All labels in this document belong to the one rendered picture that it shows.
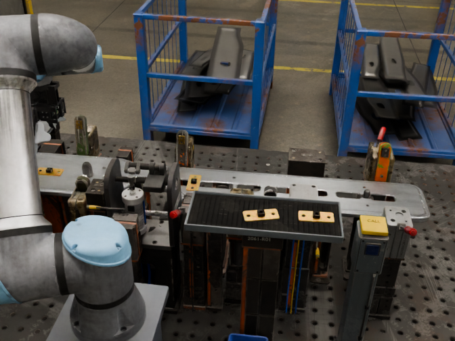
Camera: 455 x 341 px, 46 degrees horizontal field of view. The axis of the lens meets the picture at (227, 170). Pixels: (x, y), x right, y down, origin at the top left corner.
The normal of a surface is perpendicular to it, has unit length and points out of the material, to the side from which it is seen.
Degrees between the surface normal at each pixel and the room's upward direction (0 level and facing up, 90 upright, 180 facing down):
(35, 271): 55
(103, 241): 8
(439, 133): 0
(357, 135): 0
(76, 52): 95
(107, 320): 73
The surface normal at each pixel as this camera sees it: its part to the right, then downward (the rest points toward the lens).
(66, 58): 0.67, 0.58
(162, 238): 0.01, -0.83
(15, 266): 0.18, -0.13
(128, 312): 0.75, 0.09
